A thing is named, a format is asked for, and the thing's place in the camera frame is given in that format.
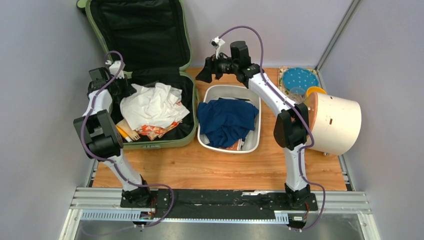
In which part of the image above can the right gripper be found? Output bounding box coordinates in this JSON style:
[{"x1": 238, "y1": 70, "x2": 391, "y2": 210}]
[{"x1": 195, "y1": 50, "x2": 239, "y2": 83}]

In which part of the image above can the dark blue garment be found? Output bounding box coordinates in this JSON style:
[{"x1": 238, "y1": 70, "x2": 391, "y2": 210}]
[{"x1": 197, "y1": 98, "x2": 259, "y2": 149}]

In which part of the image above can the floral orange print cloth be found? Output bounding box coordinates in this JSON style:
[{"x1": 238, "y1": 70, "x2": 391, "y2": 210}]
[{"x1": 135, "y1": 120, "x2": 182, "y2": 141}]

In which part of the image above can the green hard-shell suitcase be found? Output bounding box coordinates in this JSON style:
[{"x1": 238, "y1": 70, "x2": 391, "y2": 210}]
[{"x1": 76, "y1": 0, "x2": 199, "y2": 150}]

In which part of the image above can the orange bunny print cloth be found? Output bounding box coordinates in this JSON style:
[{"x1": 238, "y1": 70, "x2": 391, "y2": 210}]
[{"x1": 226, "y1": 139, "x2": 244, "y2": 151}]

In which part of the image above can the white plastic tub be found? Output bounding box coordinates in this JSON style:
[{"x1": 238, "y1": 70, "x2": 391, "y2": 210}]
[{"x1": 197, "y1": 84, "x2": 262, "y2": 154}]

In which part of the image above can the cream cylindrical container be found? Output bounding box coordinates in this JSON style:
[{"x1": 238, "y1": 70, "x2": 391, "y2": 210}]
[{"x1": 304, "y1": 92, "x2": 362, "y2": 156}]

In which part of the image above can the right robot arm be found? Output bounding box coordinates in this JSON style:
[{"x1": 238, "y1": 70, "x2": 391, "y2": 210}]
[{"x1": 196, "y1": 37, "x2": 311, "y2": 210}]

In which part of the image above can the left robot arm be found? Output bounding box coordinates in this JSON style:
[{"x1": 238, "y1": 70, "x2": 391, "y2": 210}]
[{"x1": 73, "y1": 67, "x2": 154, "y2": 208}]

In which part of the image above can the floral placemat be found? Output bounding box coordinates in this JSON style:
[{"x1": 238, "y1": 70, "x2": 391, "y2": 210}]
[{"x1": 278, "y1": 66, "x2": 320, "y2": 96}]

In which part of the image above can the blue dotted plate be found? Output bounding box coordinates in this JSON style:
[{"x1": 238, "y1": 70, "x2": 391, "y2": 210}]
[{"x1": 282, "y1": 67, "x2": 319, "y2": 91}]

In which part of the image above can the clear drinking glass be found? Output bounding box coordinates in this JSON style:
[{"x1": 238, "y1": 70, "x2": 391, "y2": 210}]
[{"x1": 288, "y1": 87, "x2": 306, "y2": 104}]

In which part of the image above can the yellow bowl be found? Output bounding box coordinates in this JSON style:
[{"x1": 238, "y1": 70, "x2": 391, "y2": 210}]
[{"x1": 306, "y1": 86, "x2": 327, "y2": 97}]

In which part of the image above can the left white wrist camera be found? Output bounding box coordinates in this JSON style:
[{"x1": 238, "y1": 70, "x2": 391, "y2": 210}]
[{"x1": 105, "y1": 60, "x2": 126, "y2": 79}]

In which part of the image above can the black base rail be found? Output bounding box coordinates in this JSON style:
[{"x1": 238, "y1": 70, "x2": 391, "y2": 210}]
[{"x1": 120, "y1": 188, "x2": 319, "y2": 220}]

